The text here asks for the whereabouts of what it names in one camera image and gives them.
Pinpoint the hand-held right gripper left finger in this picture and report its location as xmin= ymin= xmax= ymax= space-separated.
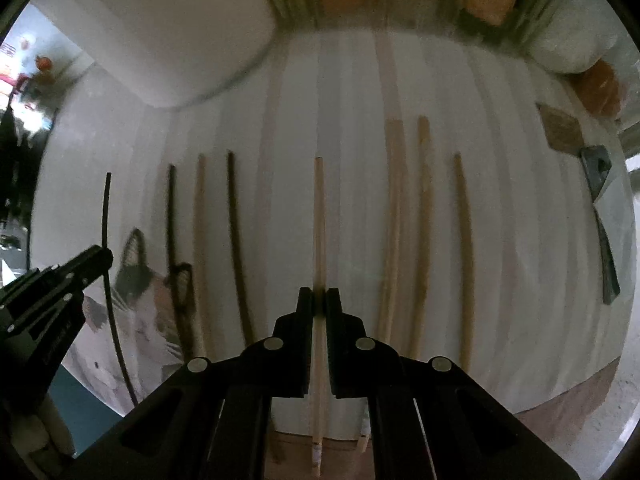
xmin=65 ymin=287 xmax=316 ymax=480

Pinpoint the small grey metal piece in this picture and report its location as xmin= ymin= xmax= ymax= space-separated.
xmin=580 ymin=145 xmax=613 ymax=198

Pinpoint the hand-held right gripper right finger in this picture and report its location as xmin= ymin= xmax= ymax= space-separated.
xmin=325 ymin=287 xmax=583 ymax=480

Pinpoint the light wooden chopstick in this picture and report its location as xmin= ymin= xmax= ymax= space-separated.
xmin=410 ymin=116 xmax=433 ymax=356
xmin=311 ymin=156 xmax=331 ymax=478
xmin=377 ymin=118 xmax=406 ymax=343
xmin=452 ymin=153 xmax=476 ymax=371
xmin=192 ymin=154 xmax=216 ymax=358

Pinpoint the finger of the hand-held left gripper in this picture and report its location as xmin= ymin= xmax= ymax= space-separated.
xmin=0 ymin=245 xmax=115 ymax=311

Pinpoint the white paper sheet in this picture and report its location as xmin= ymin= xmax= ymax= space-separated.
xmin=590 ymin=157 xmax=632 ymax=306

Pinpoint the striped cat print mat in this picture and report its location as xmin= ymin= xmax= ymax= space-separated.
xmin=30 ymin=30 xmax=631 ymax=441

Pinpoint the dark brown chopstick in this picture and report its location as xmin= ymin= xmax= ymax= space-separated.
xmin=166 ymin=164 xmax=196 ymax=361
xmin=226 ymin=150 xmax=257 ymax=346

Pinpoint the thin black chopstick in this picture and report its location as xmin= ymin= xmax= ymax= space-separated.
xmin=102 ymin=172 xmax=138 ymax=406

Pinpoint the teal cabinet front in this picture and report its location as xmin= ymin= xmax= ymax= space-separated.
xmin=60 ymin=367 xmax=118 ymax=443

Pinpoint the clear plastic bag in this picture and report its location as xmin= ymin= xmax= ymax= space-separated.
xmin=525 ymin=0 xmax=626 ymax=118

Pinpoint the small brown card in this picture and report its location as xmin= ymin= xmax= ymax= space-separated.
xmin=537 ymin=102 xmax=586 ymax=156

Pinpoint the white chopstick holder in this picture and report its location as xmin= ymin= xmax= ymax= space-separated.
xmin=60 ymin=0 xmax=279 ymax=110

